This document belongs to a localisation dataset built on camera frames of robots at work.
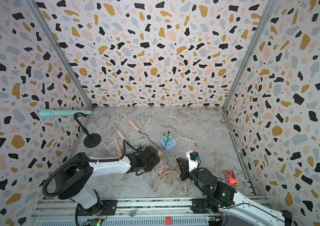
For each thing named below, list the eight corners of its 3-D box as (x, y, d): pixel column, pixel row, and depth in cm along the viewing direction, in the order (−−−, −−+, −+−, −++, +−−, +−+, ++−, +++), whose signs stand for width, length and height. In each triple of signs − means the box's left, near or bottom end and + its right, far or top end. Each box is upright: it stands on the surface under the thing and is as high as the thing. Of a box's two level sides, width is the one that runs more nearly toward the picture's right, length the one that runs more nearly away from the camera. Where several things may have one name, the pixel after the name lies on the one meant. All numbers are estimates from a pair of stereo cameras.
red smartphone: (227, 185, 84) (229, 184, 82) (224, 171, 90) (225, 170, 88) (236, 185, 84) (238, 184, 82) (232, 171, 90) (233, 170, 88)
